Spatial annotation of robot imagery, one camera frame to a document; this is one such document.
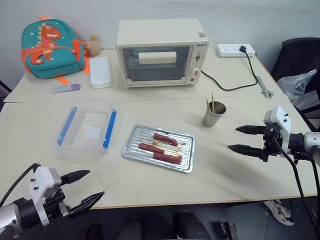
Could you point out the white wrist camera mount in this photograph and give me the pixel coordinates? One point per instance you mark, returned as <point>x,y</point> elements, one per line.
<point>41,182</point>
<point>280,120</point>

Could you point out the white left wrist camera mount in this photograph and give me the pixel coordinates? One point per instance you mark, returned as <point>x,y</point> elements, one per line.
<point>41,182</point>

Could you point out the teal dinosaur backpack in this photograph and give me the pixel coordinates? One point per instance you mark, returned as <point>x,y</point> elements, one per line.
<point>55,62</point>

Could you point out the silver baking tray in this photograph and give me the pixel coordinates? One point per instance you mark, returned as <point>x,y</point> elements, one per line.
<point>140,156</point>

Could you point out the white power strip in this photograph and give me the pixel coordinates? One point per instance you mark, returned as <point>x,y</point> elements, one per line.
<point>228,50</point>

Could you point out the beige plush toy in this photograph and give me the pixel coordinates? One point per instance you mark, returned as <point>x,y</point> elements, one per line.
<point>93,47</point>

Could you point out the clear plastic bag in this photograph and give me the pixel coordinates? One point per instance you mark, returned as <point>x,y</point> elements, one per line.
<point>295,83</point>

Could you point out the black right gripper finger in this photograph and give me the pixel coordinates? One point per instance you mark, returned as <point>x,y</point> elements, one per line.
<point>247,150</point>
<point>252,130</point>

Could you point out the metal cup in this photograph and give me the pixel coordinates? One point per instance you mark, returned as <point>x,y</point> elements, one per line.
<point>211,118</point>

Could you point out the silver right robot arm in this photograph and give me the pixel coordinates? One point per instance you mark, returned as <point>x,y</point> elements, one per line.
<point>311,143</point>

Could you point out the white rectangular case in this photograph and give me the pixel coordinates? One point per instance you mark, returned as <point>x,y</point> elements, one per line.
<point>100,73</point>

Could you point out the clear container with blue clips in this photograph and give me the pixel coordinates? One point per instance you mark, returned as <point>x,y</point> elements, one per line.
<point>82,147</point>

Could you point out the silver wrench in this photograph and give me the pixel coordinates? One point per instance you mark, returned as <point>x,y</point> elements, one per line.
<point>263,87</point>

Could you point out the clear tube with purple cap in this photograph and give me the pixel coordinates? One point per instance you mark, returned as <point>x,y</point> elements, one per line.
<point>65,88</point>

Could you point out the black ribbed block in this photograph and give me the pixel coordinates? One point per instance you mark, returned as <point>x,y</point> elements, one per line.
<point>228,231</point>

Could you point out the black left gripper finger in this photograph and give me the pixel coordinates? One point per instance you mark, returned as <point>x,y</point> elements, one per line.
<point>86,203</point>
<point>75,175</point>

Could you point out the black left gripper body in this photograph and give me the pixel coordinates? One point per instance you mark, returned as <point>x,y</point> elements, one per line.
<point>53,206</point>

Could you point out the red sausage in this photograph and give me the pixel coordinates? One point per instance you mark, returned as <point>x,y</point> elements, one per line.
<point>151,148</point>
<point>167,157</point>
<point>165,139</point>

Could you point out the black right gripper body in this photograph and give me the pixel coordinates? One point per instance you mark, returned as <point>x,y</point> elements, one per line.
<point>268,145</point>

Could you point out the black office chair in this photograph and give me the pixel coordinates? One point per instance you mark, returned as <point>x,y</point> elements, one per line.
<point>297,56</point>

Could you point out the cream toaster oven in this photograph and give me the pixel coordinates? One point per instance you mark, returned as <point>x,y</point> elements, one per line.
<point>160,32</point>

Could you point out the white cloth on floor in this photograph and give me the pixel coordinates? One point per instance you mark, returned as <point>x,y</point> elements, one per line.
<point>280,213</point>

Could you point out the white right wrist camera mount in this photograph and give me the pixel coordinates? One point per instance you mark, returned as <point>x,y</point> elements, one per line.
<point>280,120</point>

